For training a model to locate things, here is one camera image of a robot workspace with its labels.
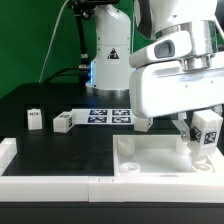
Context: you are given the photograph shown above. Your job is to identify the white square table top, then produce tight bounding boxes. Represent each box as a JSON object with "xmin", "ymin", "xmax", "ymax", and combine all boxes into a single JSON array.
[{"xmin": 113, "ymin": 135, "xmax": 223, "ymax": 177}]

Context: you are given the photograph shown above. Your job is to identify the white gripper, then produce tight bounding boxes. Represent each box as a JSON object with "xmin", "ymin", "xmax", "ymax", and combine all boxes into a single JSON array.
[{"xmin": 129, "ymin": 61, "xmax": 224, "ymax": 142}]

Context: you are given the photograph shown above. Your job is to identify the white marker sheet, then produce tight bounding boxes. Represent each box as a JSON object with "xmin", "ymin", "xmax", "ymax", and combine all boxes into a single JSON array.
[{"xmin": 72, "ymin": 109, "xmax": 134, "ymax": 125}]

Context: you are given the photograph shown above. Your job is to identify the grey cable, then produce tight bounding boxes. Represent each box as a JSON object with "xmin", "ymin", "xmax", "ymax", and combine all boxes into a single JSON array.
[{"xmin": 38, "ymin": 0, "xmax": 69, "ymax": 84}]

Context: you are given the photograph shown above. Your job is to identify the white U-shaped fence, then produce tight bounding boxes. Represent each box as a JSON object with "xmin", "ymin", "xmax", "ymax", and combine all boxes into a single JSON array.
[{"xmin": 0, "ymin": 138, "xmax": 224, "ymax": 203}]

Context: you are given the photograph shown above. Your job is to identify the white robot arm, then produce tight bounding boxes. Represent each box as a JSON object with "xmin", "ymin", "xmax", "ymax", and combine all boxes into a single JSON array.
[{"xmin": 86, "ymin": 0, "xmax": 224, "ymax": 121}]

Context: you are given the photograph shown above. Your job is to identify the black cable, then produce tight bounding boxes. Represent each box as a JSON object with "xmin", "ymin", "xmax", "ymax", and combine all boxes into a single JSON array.
[{"xmin": 43, "ymin": 65, "xmax": 91, "ymax": 84}]

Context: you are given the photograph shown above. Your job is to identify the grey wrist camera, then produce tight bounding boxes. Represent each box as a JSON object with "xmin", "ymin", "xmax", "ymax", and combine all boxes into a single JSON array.
[{"xmin": 129, "ymin": 31, "xmax": 192, "ymax": 68}]

